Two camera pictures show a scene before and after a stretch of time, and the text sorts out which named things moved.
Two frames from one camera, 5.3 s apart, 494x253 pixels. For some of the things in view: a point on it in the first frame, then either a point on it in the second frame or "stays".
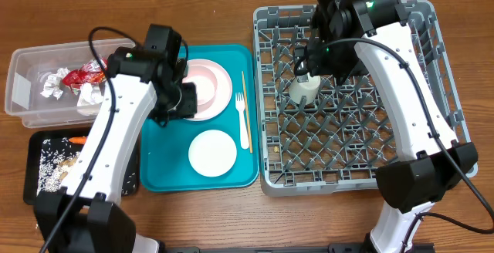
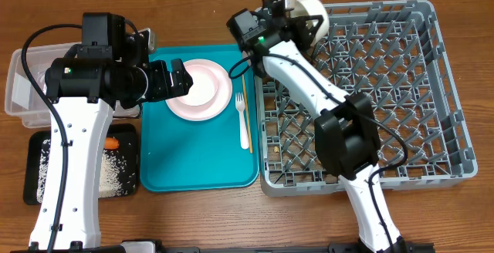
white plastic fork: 244,133 stays
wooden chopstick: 247,115 stays
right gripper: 319,56 to 306,41
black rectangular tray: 51,154 stays
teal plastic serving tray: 165,164 stays
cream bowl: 212,153 to 312,7
